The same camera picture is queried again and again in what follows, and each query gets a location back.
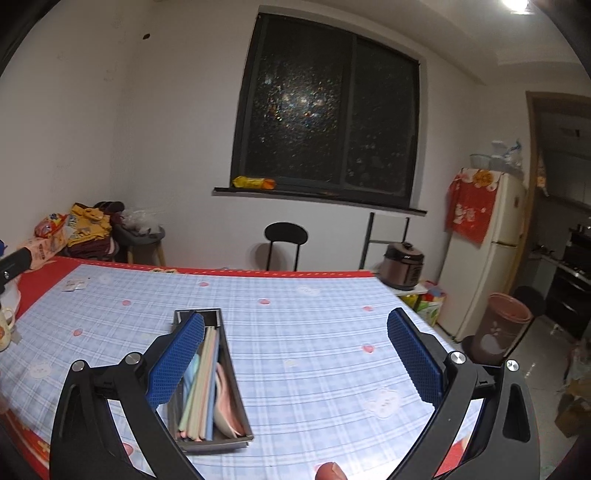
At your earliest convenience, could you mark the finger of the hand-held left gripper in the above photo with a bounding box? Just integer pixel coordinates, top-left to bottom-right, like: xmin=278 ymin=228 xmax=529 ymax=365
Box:
xmin=0 ymin=247 xmax=34 ymax=289

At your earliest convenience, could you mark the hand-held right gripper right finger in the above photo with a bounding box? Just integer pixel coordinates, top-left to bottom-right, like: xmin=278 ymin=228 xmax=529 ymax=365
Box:
xmin=387 ymin=307 xmax=542 ymax=480

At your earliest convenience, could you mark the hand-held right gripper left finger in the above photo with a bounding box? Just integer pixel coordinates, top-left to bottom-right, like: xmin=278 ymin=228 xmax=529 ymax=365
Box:
xmin=48 ymin=311 xmax=206 ymax=480

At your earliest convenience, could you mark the cream chopstick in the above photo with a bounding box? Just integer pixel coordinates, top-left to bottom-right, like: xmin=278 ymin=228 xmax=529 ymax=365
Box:
xmin=185 ymin=330 xmax=215 ymax=439

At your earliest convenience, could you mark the metal utensil tray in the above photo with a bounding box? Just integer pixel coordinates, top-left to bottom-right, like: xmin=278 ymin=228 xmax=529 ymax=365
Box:
xmin=167 ymin=308 xmax=256 ymax=455

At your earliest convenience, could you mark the green chopstick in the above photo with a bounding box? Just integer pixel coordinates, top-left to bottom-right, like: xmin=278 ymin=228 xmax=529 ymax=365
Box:
xmin=178 ymin=355 xmax=204 ymax=437

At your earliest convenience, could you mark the pink spoon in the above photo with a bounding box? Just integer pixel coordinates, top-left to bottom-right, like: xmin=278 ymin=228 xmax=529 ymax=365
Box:
xmin=215 ymin=362 xmax=247 ymax=437

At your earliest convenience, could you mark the white spoon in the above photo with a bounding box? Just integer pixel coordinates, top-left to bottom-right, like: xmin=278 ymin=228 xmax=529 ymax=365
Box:
xmin=215 ymin=406 xmax=243 ymax=437

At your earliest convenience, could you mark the person's right hand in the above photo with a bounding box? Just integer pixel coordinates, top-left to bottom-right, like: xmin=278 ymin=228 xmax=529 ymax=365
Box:
xmin=315 ymin=462 xmax=347 ymax=480

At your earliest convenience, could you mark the pink biscuit packet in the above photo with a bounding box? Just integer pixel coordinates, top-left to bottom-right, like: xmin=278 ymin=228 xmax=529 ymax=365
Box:
xmin=21 ymin=235 xmax=70 ymax=268

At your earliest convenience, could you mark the colourful snack bag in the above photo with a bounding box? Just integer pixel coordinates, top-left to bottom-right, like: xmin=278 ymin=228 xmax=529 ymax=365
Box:
xmin=402 ymin=279 xmax=448 ymax=328

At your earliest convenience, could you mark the orange snack bag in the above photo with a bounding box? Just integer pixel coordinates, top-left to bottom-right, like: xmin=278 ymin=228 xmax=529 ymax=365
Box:
xmin=34 ymin=212 xmax=70 ymax=239

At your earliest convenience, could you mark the white printed mug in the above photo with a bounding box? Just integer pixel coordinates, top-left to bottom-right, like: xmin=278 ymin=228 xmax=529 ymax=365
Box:
xmin=0 ymin=307 xmax=16 ymax=354

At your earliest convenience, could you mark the small white table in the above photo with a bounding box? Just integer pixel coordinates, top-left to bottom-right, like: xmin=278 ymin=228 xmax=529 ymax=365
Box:
xmin=390 ymin=281 xmax=430 ymax=315

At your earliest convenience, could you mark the yellow maroon clothes pile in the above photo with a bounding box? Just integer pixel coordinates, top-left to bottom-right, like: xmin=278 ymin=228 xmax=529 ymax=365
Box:
xmin=65 ymin=201 xmax=126 ymax=263

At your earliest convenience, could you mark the brown trash bin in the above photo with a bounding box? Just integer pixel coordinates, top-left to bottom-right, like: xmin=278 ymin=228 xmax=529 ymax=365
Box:
xmin=471 ymin=292 xmax=534 ymax=367

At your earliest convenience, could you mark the brown rice cooker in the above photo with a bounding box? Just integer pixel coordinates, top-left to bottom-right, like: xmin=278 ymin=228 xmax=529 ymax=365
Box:
xmin=379 ymin=241 xmax=426 ymax=291

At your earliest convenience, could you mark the cream refrigerator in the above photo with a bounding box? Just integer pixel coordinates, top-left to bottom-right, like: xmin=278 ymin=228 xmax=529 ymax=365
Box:
xmin=436 ymin=168 xmax=527 ymax=342

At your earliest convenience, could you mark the grey stool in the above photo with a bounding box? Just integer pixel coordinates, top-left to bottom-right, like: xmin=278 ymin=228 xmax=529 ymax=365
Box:
xmin=113 ymin=224 xmax=167 ymax=267

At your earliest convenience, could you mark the clear plastic bag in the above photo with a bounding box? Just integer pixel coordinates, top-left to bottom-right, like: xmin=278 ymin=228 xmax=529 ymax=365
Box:
xmin=121 ymin=209 xmax=158 ymax=234

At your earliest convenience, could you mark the red hanging cloth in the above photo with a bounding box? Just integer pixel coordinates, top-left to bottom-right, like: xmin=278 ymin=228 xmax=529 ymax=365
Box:
xmin=444 ymin=168 xmax=502 ymax=245

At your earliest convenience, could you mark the black chair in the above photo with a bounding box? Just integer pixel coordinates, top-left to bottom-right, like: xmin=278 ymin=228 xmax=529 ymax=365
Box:
xmin=264 ymin=222 xmax=309 ymax=271

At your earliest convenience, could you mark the cardboard box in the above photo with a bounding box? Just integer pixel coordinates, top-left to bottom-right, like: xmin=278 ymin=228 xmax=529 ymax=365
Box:
xmin=554 ymin=383 xmax=587 ymax=437

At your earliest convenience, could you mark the black kitchen stove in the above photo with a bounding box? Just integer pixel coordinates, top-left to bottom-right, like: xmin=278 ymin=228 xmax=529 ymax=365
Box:
xmin=549 ymin=258 xmax=591 ymax=340

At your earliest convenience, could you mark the yellow orange packet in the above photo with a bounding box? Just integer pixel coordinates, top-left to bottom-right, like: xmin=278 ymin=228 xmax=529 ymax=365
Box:
xmin=232 ymin=176 xmax=277 ymax=190

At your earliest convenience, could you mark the plastic bag bundle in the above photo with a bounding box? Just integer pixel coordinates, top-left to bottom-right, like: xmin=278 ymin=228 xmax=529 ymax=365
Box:
xmin=490 ymin=138 xmax=525 ymax=174

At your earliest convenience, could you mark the dark framed window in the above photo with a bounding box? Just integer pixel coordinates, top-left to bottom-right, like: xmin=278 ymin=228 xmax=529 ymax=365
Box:
xmin=212 ymin=6 xmax=428 ymax=217

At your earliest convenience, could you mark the black metal frame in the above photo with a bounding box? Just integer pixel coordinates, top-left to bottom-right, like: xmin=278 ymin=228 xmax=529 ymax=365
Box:
xmin=359 ymin=212 xmax=411 ymax=271

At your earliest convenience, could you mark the brown door frame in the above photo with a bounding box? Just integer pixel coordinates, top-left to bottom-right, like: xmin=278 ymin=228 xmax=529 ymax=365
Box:
xmin=525 ymin=91 xmax=591 ymax=296

